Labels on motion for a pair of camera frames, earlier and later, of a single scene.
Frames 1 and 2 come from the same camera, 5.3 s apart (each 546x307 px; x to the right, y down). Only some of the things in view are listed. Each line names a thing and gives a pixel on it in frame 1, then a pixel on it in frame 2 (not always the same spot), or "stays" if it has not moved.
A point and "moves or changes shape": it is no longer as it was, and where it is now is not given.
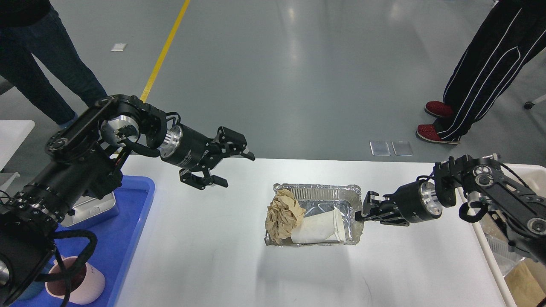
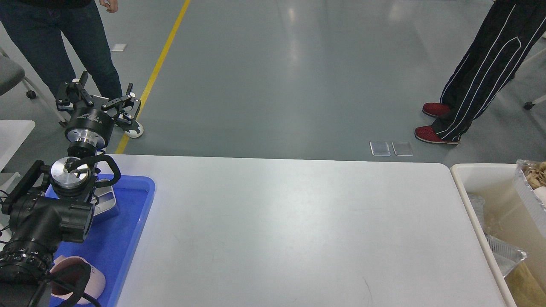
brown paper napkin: [283, 215] -> [535, 175]
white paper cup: [325, 227] moves or changes shape
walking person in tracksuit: [506, 35] stays
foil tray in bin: [506, 258] stays
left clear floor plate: [380, 148] stays
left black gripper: [185, 147] -> [90, 123]
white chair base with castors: [528, 105] stays
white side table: [13, 134] stays
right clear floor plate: [402, 148] stays
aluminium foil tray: [318, 198] moves or changes shape
